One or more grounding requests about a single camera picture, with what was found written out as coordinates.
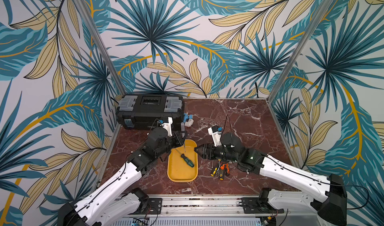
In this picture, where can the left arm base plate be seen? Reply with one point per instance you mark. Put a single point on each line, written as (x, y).
(152, 206)

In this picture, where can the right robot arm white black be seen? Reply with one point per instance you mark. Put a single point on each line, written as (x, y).
(328, 193)

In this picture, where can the yellow plastic tray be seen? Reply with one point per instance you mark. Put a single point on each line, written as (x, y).
(178, 170)

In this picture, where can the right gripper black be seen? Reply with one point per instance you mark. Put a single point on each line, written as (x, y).
(210, 151)

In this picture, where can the aluminium front rail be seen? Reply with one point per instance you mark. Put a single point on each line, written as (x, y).
(224, 210)

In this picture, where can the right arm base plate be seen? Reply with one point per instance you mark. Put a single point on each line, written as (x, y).
(258, 206)

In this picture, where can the green black handle screwdriver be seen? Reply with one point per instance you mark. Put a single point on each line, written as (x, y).
(186, 159)

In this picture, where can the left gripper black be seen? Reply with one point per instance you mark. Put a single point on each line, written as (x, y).
(179, 140)

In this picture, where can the orange slim screwdriver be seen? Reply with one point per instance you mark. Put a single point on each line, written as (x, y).
(227, 170)

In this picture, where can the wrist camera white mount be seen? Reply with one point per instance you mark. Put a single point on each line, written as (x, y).
(166, 123)
(216, 132)

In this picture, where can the white blue plug adapter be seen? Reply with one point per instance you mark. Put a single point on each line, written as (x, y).
(188, 120)

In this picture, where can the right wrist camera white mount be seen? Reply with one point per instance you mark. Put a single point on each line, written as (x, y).
(216, 132)

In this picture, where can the black plastic toolbox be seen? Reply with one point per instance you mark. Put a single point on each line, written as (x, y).
(141, 111)

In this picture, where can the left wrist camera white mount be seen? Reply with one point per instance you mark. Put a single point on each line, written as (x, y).
(166, 123)

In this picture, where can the yellow black handle screwdriver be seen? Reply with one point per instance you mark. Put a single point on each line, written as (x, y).
(215, 170)

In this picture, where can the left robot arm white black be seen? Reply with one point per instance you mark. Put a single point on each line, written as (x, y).
(101, 207)

